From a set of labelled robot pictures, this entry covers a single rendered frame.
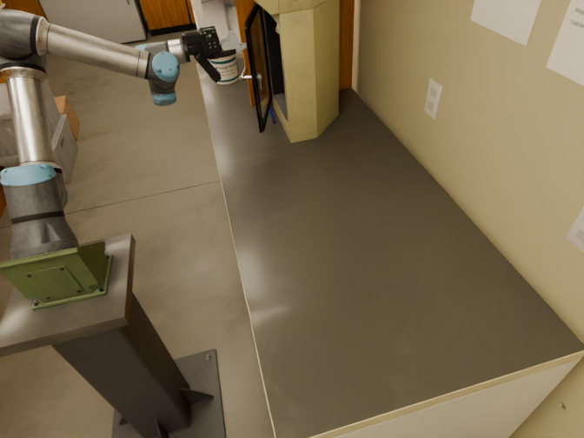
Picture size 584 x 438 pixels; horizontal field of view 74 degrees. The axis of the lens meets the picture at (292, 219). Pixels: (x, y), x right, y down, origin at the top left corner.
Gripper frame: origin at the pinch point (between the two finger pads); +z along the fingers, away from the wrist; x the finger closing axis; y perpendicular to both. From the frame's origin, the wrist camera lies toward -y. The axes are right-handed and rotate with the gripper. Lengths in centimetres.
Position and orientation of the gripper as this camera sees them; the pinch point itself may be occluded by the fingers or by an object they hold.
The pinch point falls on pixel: (245, 47)
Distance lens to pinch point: 143.2
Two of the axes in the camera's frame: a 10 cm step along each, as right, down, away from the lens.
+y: -0.7, -7.3, -6.8
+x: -2.5, -6.5, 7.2
